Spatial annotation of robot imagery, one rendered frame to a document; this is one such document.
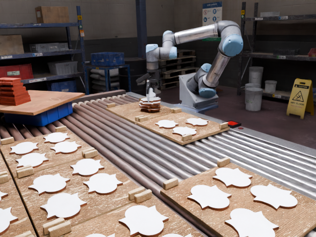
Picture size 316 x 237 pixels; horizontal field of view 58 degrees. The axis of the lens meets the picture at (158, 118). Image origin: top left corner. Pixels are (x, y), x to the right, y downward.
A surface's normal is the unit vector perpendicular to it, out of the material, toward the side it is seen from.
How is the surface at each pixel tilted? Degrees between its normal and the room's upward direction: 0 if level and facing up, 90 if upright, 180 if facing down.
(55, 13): 87
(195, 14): 90
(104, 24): 90
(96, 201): 0
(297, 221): 0
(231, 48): 119
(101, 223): 0
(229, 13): 90
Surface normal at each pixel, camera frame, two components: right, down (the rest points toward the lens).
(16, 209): -0.03, -0.95
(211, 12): -0.76, 0.22
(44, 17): 0.54, 0.23
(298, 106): -0.79, 0.00
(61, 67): 0.73, 0.29
